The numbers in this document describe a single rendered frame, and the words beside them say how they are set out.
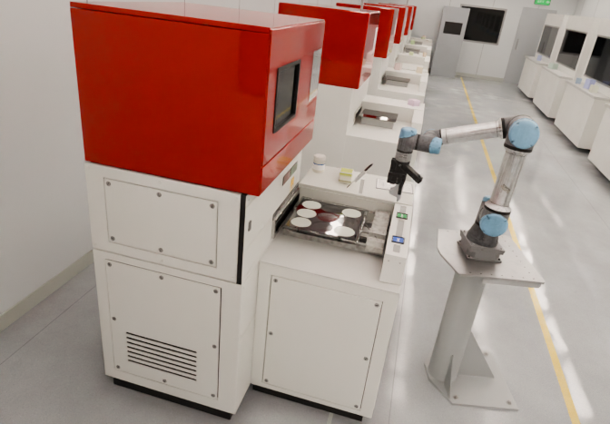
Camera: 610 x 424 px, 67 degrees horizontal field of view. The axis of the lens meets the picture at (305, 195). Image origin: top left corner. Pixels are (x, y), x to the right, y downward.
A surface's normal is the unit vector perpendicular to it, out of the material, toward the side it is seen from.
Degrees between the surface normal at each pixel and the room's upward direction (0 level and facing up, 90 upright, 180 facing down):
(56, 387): 0
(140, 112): 90
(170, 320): 90
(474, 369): 90
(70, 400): 0
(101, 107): 90
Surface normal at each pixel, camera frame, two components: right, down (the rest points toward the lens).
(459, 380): 0.10, -0.91
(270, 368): -0.26, 0.37
